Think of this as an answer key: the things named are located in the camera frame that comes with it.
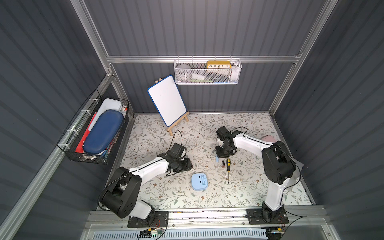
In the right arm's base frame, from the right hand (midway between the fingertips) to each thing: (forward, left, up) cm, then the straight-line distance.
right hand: (221, 154), depth 94 cm
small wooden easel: (+29, +24, +6) cm, 39 cm away
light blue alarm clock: (-18, +14, +1) cm, 23 cm away
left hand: (-9, +20, +1) cm, 22 cm away
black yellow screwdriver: (-8, -4, -3) cm, 9 cm away
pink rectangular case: (+14, -35, -2) cm, 38 cm away
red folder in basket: (-13, +67, +29) cm, 74 cm away
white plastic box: (+11, +63, +33) cm, 72 cm away
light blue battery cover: (-2, +3, -2) cm, 4 cm away
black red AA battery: (-7, -1, -2) cm, 7 cm away
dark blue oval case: (-4, +60, +32) cm, 68 cm away
